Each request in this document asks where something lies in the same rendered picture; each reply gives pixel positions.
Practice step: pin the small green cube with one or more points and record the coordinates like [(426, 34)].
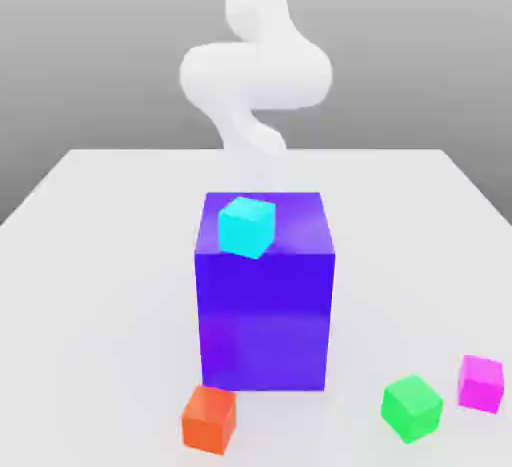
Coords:
[(412, 409)]

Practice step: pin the small magenta cube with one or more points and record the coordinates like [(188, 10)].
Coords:
[(480, 385)]

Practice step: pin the small cyan cube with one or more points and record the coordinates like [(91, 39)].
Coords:
[(246, 229)]

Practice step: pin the large purple box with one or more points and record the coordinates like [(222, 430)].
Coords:
[(264, 315)]

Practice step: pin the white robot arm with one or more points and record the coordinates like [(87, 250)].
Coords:
[(256, 75)]

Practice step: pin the small orange cube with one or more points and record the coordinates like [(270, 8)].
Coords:
[(208, 421)]

